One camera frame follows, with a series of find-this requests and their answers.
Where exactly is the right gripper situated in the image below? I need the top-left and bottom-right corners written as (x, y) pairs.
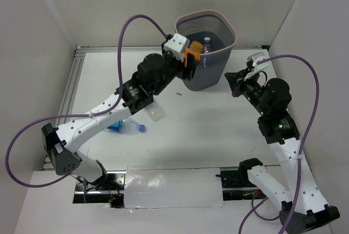
top-left (225, 67), bottom-right (270, 115)

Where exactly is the blue label water bottle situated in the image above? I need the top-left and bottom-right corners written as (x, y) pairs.
top-left (201, 37), bottom-right (212, 67)

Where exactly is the orange juice bottle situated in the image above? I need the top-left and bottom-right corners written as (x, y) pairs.
top-left (186, 41), bottom-right (203, 67)

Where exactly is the green white label bottle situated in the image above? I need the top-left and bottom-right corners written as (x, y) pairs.
top-left (144, 100), bottom-right (165, 122)

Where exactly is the crushed blue cap bottle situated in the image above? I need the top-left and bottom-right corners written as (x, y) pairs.
top-left (105, 118), bottom-right (147, 135)

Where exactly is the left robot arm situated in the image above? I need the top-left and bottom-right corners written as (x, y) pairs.
top-left (41, 51), bottom-right (197, 190)

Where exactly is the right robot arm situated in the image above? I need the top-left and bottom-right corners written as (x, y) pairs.
top-left (224, 70), bottom-right (340, 233)

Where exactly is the grey mesh waste bin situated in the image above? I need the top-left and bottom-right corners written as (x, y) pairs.
top-left (175, 10), bottom-right (237, 91)

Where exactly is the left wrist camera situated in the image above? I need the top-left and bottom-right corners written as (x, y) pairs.
top-left (164, 33), bottom-right (190, 62)

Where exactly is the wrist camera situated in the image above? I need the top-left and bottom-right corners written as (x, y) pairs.
top-left (164, 33), bottom-right (190, 62)
top-left (244, 52), bottom-right (269, 81)

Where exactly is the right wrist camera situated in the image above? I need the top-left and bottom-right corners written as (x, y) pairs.
top-left (244, 52), bottom-right (269, 81)

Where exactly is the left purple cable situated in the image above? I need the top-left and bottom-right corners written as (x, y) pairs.
top-left (4, 14), bottom-right (171, 203)

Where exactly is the aluminium frame rail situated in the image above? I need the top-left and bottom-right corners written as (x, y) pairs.
top-left (43, 45), bottom-right (269, 171)

